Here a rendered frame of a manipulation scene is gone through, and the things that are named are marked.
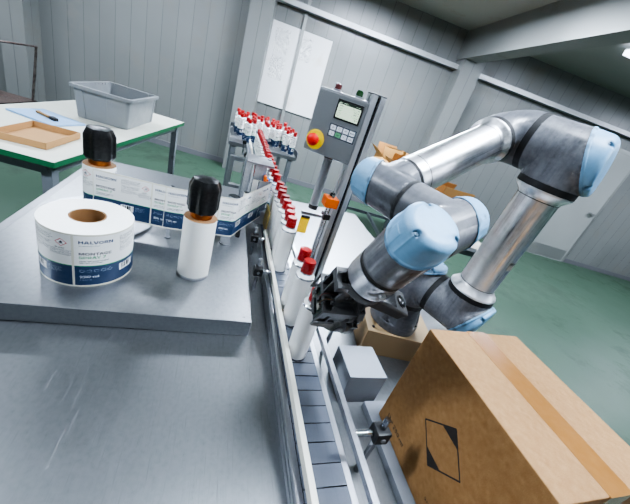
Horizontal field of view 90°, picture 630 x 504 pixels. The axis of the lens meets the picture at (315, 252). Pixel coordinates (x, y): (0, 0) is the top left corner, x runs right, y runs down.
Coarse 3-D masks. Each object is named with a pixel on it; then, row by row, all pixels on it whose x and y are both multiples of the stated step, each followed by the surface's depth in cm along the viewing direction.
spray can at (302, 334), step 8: (312, 288) 69; (304, 304) 70; (304, 312) 70; (296, 320) 74; (304, 320) 71; (296, 328) 73; (304, 328) 72; (312, 328) 72; (296, 336) 73; (304, 336) 73; (312, 336) 74; (296, 344) 74; (304, 344) 74; (296, 352) 75; (304, 352) 76; (296, 360) 76
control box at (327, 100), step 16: (320, 96) 95; (336, 96) 93; (352, 96) 92; (320, 112) 96; (320, 128) 98; (352, 128) 94; (304, 144) 102; (320, 144) 99; (336, 144) 97; (336, 160) 100
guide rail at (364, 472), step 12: (324, 336) 75; (324, 348) 71; (336, 372) 66; (336, 384) 63; (336, 396) 62; (348, 408) 59; (348, 420) 57; (348, 432) 56; (360, 444) 54; (360, 456) 52; (360, 468) 51; (372, 480) 49; (372, 492) 47
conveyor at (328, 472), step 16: (288, 272) 111; (288, 336) 83; (304, 368) 75; (304, 384) 71; (320, 384) 72; (288, 400) 67; (304, 400) 67; (320, 400) 69; (304, 416) 64; (320, 416) 65; (320, 432) 62; (320, 448) 59; (336, 448) 60; (320, 464) 57; (336, 464) 58; (320, 480) 54; (336, 480) 55; (304, 496) 52; (320, 496) 52; (336, 496) 53
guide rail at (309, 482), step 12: (276, 288) 94; (276, 300) 89; (276, 312) 87; (288, 348) 74; (288, 360) 71; (288, 372) 69; (288, 384) 67; (300, 408) 62; (300, 420) 59; (300, 432) 57; (300, 444) 56; (300, 456) 55; (312, 480) 51; (312, 492) 49
